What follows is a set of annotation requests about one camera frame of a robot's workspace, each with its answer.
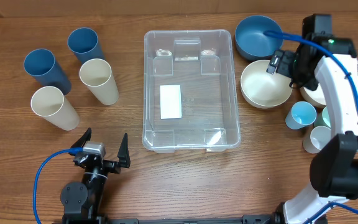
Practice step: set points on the dark blue tall cup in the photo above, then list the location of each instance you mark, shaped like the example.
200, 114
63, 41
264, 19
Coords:
84, 43
42, 65

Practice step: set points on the grey small cup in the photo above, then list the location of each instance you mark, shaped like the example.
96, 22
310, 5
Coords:
316, 139

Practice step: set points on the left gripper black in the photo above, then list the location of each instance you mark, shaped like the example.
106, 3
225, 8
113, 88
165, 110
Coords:
105, 163

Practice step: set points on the dark blue tall cup rear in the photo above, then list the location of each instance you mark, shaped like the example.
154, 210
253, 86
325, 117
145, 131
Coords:
84, 43

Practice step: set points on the light blue small cup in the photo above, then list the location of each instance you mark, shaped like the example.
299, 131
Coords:
302, 114

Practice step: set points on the cream tall cup front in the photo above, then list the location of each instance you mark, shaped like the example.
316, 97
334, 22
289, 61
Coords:
51, 104

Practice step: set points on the cream tall cup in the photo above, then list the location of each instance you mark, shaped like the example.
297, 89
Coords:
51, 104
97, 75

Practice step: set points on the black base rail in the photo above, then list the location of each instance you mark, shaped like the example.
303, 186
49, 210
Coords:
274, 218

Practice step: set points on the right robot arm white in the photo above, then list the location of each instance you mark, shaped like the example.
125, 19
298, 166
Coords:
331, 63

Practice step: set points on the clear plastic storage container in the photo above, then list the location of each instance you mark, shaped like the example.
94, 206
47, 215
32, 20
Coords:
202, 63

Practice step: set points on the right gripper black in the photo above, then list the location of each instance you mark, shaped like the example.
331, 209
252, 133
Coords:
311, 79

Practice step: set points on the mint green small cup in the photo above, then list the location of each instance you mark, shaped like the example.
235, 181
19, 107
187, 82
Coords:
323, 119

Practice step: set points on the cream bowl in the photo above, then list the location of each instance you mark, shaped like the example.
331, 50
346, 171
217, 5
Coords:
316, 98
264, 90

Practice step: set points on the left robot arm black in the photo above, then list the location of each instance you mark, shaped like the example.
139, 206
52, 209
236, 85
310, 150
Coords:
82, 200

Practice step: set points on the cream tall cup right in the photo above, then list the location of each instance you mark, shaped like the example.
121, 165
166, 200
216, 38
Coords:
97, 75

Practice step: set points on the white label in container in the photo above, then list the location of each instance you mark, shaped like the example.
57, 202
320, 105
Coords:
170, 102

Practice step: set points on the dark blue tall cup left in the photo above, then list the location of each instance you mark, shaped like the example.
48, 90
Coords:
42, 65

